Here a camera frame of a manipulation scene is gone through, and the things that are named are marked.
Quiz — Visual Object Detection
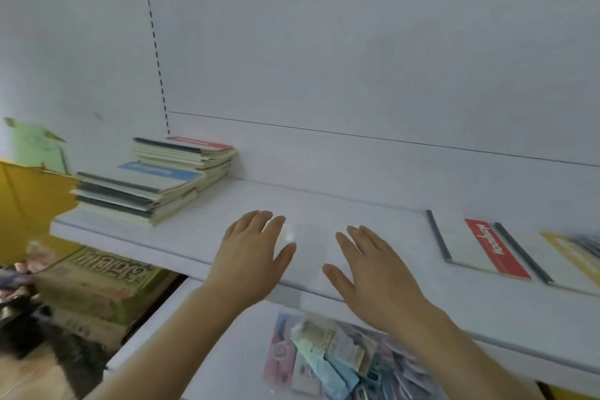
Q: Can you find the green printed cardboard box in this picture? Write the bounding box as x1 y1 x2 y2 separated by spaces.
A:
30 244 181 351

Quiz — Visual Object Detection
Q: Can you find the black basket of items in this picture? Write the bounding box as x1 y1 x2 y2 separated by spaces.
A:
0 240 48 335

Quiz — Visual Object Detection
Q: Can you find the person's right forearm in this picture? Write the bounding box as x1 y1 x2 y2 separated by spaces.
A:
398 306 547 400

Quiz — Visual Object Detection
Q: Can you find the heap of small packets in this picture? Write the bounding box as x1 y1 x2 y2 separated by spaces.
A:
262 310 451 400

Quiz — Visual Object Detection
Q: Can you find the stack of notebooks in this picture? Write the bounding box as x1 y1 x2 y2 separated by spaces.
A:
70 134 238 228

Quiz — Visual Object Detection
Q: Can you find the pink packets bundle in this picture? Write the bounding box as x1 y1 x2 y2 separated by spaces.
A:
567 234 600 269

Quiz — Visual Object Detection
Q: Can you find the red-striped white notebook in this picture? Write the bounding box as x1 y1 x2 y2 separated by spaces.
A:
425 209 533 281

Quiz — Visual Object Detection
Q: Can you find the green paper sign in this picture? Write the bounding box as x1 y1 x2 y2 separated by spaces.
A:
4 117 69 176

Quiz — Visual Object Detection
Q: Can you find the person's left hand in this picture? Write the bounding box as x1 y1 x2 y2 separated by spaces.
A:
204 209 297 309

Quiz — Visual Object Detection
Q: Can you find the person's left forearm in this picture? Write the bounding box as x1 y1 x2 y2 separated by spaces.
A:
84 282 244 400

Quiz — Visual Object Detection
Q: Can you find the white slotted shelf upright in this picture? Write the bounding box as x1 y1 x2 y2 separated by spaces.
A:
147 0 171 137

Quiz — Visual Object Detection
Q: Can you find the person's right hand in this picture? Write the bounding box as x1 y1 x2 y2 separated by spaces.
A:
322 225 437 335

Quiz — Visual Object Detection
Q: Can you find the yellow-striped white notebook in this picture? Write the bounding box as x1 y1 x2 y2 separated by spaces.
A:
494 221 600 298

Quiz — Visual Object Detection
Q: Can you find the white shelf back panel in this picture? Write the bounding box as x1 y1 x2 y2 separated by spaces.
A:
149 0 600 246

